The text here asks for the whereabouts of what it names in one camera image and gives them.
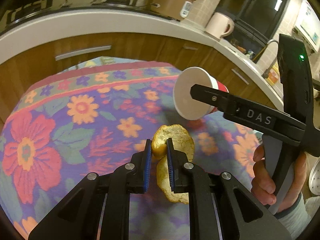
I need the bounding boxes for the red white paper cup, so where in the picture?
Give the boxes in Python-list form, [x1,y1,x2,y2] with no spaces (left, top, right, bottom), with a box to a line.
[173,67,228,120]

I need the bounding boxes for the grey right sleeve forearm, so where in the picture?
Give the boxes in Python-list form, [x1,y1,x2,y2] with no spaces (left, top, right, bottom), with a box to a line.
[274,193,318,239]

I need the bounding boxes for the wooden kitchen cabinets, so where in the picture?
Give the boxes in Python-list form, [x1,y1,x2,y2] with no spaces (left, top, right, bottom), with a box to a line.
[1,33,276,124]

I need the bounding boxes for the person's right hand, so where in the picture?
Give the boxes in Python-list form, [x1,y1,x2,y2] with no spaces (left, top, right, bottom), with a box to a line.
[250,143,308,213]

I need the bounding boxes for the metal sink faucet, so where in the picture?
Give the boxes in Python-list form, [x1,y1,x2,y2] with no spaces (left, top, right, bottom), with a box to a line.
[259,38,279,79]

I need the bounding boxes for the white electric kettle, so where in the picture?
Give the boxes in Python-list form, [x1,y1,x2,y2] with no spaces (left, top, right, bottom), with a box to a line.
[205,12,234,40]

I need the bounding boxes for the dark window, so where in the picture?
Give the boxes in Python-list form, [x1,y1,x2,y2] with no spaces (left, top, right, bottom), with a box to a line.
[215,0,290,51]

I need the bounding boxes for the floral tablecloth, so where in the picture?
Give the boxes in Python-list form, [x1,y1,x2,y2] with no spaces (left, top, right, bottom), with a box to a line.
[1,59,258,238]

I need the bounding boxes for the brown rice cooker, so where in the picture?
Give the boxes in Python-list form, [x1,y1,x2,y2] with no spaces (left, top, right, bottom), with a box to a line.
[150,0,196,21]

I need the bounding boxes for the black gas stove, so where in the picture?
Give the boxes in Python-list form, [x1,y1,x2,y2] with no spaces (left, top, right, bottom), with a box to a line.
[1,0,173,34]

